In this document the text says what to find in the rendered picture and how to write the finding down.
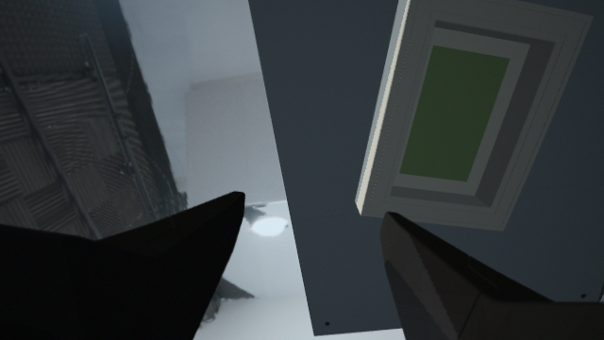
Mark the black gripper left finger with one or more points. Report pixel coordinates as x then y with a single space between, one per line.
154 282

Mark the grey picture frame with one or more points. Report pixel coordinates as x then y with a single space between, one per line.
468 91

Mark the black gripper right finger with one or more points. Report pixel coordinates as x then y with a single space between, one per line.
442 293

